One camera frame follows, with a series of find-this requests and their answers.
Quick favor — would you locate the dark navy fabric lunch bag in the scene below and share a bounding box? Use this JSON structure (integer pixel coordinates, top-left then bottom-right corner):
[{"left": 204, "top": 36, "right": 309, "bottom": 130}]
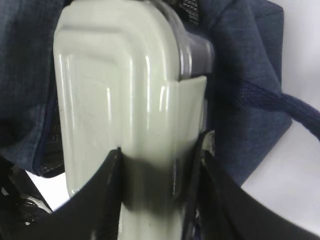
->
[{"left": 0, "top": 0, "right": 320, "bottom": 185}]

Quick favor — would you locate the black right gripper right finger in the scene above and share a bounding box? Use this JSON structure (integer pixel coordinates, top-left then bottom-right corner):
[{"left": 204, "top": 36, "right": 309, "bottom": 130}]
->
[{"left": 182, "top": 131, "right": 320, "bottom": 240}]

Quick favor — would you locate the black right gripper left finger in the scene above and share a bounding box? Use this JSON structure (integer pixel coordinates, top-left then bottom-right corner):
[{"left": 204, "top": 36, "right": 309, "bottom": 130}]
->
[{"left": 22, "top": 148, "right": 124, "bottom": 240}]

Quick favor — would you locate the green lidded glass food container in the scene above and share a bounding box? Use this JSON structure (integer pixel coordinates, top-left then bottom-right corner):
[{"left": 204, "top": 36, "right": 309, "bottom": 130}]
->
[{"left": 53, "top": 0, "right": 214, "bottom": 240}]

